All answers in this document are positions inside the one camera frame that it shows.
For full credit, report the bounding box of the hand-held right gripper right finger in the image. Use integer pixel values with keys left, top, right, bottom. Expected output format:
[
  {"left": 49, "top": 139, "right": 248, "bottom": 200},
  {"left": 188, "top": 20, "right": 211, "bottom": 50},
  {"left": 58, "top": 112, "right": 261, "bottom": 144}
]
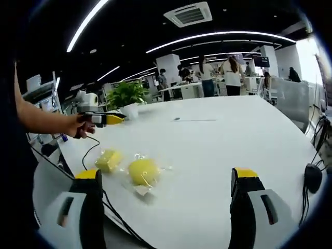
[{"left": 227, "top": 167, "right": 299, "bottom": 249}]

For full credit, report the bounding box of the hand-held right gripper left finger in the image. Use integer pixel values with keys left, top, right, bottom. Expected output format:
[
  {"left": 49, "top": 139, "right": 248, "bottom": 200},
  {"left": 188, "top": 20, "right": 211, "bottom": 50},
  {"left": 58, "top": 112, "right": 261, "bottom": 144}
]
[{"left": 38, "top": 168, "right": 106, "bottom": 249}]

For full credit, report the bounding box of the yellow rectangular silicone block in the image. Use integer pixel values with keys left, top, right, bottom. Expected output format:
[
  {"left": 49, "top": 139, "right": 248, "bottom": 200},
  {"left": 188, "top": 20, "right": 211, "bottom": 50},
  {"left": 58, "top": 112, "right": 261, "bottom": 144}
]
[{"left": 94, "top": 148, "right": 123, "bottom": 174}]

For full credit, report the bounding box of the yellow round silicone block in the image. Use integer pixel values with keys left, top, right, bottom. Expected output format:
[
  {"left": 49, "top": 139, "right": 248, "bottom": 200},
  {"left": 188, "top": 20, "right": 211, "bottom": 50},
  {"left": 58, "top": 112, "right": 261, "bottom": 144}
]
[{"left": 121, "top": 152, "right": 175, "bottom": 197}]

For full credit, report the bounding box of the person's left hand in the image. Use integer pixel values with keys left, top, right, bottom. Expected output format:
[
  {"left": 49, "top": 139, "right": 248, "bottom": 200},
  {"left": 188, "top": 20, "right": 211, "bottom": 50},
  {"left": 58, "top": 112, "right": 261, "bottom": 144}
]
[{"left": 64, "top": 113, "right": 96, "bottom": 140}]

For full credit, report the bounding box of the white plant pot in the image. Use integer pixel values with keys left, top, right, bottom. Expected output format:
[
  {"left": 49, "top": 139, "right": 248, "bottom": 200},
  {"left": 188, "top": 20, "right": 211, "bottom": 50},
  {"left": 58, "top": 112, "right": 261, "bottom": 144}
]
[{"left": 123, "top": 103, "right": 140, "bottom": 120}]

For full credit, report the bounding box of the green leafy plant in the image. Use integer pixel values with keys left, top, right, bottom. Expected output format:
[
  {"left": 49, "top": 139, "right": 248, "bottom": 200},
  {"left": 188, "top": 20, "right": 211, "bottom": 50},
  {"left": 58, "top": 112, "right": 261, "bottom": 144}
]
[{"left": 105, "top": 80, "right": 150, "bottom": 110}]

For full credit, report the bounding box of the short ceiling light strip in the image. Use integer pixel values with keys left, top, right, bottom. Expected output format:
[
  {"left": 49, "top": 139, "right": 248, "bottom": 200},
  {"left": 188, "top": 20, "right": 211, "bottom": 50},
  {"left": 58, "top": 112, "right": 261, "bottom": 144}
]
[{"left": 99, "top": 65, "right": 121, "bottom": 80}]

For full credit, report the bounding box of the metal storage shelf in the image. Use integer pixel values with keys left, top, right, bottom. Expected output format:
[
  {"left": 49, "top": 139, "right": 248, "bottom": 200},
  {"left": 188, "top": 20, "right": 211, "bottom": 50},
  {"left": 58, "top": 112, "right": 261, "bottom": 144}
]
[{"left": 21, "top": 71, "right": 63, "bottom": 116}]

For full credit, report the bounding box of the grey mesh office chair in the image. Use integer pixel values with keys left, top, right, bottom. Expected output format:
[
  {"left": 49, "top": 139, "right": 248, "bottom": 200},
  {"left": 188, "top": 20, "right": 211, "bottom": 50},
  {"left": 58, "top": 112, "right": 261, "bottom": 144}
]
[{"left": 32, "top": 151, "right": 109, "bottom": 249}]

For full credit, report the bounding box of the white storage box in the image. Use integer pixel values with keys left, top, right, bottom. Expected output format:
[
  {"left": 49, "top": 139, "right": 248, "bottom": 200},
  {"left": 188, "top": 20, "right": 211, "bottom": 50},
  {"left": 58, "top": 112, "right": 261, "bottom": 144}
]
[{"left": 25, "top": 74, "right": 43, "bottom": 92}]

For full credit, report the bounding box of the white background desk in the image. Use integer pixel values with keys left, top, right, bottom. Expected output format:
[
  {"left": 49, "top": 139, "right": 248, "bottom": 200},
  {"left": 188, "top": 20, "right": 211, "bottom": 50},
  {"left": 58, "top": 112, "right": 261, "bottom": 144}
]
[{"left": 159, "top": 82, "right": 203, "bottom": 101}]

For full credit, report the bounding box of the straight ceiling light strip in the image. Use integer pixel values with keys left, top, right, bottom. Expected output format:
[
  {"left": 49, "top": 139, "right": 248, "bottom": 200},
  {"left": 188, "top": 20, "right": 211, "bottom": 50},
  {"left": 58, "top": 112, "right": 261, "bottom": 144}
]
[{"left": 66, "top": 0, "right": 112, "bottom": 53}]

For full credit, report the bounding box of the black oval device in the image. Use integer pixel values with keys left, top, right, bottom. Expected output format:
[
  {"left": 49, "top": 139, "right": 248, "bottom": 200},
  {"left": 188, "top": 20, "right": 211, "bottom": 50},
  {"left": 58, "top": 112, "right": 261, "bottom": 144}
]
[{"left": 303, "top": 163, "right": 323, "bottom": 194}]

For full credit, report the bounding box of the person's dark clothing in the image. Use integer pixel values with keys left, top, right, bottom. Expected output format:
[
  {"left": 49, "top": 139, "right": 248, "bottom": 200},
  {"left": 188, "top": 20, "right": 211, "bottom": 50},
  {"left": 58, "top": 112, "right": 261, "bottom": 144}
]
[{"left": 6, "top": 59, "right": 39, "bottom": 229}]

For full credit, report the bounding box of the grey desk partition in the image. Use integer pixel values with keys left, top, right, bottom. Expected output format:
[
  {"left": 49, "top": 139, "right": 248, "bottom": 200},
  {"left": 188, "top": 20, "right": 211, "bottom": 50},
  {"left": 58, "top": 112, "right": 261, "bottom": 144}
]
[{"left": 270, "top": 77, "right": 311, "bottom": 132}]

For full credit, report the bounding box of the ceiling air vent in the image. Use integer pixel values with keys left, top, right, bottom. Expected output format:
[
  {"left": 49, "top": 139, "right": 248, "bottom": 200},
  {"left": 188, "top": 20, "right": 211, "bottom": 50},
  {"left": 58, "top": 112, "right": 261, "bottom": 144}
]
[{"left": 163, "top": 2, "right": 217, "bottom": 28}]

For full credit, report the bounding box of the long curved ceiling light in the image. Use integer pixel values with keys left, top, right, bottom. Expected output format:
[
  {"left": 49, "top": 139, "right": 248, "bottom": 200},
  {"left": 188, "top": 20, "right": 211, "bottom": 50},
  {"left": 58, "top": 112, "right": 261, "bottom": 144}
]
[{"left": 145, "top": 31, "right": 297, "bottom": 54}]

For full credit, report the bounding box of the hanging display screen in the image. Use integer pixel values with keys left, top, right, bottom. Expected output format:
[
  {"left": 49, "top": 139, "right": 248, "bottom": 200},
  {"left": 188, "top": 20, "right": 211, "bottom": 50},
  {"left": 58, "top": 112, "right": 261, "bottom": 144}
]
[
  {"left": 252, "top": 55, "right": 271, "bottom": 67},
  {"left": 226, "top": 52, "right": 245, "bottom": 65}
]

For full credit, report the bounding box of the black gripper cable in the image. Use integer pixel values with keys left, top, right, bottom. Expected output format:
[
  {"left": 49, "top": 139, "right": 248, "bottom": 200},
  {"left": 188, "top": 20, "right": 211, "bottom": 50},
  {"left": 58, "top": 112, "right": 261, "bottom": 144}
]
[
  {"left": 81, "top": 134, "right": 101, "bottom": 171},
  {"left": 102, "top": 189, "right": 151, "bottom": 249}
]

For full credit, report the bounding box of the black hanging cable bundle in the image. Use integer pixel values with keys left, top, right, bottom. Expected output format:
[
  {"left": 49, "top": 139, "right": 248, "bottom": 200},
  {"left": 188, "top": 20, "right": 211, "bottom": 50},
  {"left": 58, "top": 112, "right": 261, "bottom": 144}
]
[{"left": 298, "top": 159, "right": 325, "bottom": 229}]

